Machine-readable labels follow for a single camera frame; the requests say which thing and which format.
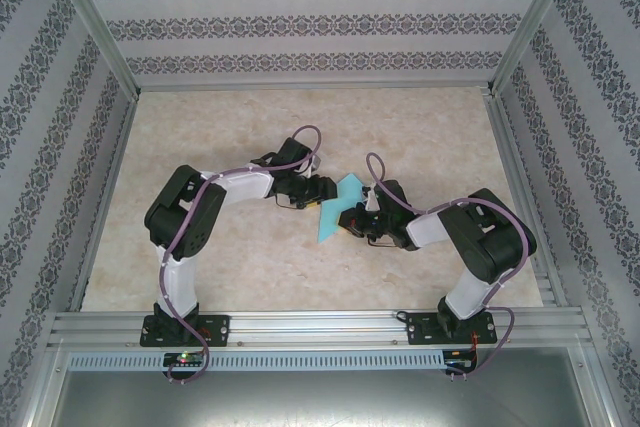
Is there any slotted grey cable duct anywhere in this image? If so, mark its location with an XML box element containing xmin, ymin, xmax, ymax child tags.
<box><xmin>67</xmin><ymin>349</ymin><xmax>447</xmax><ymax>372</ymax></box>

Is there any aluminium frame post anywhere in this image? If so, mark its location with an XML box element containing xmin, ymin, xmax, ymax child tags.
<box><xmin>484</xmin><ymin>0</ymin><xmax>586</xmax><ymax>96</ymax></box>
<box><xmin>42</xmin><ymin>0</ymin><xmax>144</xmax><ymax>98</ymax></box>

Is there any aluminium side rail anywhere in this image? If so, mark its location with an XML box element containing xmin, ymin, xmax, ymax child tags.
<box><xmin>69</xmin><ymin>96</ymin><xmax>140</xmax><ymax>312</ymax></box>
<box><xmin>483</xmin><ymin>91</ymin><xmax>569</xmax><ymax>308</ymax></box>

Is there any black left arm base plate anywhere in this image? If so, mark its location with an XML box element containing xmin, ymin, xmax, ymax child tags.
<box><xmin>141</xmin><ymin>314</ymin><xmax>232</xmax><ymax>348</ymax></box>

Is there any grey metal tray panel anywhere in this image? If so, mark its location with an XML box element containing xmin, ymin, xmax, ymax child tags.
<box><xmin>49</xmin><ymin>370</ymin><xmax>617</xmax><ymax>427</ymax></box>

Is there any aluminium mounting rail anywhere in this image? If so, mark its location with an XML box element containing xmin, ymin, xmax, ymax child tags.
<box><xmin>47</xmin><ymin>309</ymin><xmax>591</xmax><ymax>348</ymax></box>

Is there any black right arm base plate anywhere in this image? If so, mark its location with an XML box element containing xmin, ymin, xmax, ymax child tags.
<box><xmin>407</xmin><ymin>310</ymin><xmax>499</xmax><ymax>347</ymax></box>

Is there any turquoise cloth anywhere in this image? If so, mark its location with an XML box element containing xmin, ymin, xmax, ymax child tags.
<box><xmin>317</xmin><ymin>172</ymin><xmax>366</xmax><ymax>244</ymax></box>

